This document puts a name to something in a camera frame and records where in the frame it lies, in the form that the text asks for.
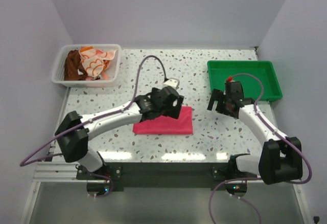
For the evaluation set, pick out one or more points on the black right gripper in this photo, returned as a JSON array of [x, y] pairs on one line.
[[218, 108]]

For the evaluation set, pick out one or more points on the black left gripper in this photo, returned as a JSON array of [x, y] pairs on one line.
[[173, 111]]

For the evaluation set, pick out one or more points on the pink microfibre towel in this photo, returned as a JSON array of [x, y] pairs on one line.
[[166, 125]]

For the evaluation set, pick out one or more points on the brown towel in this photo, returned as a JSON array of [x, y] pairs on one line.
[[73, 69]]

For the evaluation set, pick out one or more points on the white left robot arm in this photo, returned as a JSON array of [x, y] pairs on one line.
[[75, 130]]

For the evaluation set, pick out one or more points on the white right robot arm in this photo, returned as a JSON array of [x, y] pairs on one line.
[[280, 159]]

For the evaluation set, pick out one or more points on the green plastic tray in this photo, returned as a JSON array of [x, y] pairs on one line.
[[220, 70]]

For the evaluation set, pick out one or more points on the orange patterned cream towel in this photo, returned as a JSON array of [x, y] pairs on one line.
[[94, 62]]

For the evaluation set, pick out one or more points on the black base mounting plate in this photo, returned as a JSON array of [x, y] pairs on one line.
[[120, 176]]

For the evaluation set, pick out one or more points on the white plastic laundry basket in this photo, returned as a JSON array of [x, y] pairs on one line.
[[112, 71]]

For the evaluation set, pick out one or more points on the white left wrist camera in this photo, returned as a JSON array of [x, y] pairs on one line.
[[174, 83]]

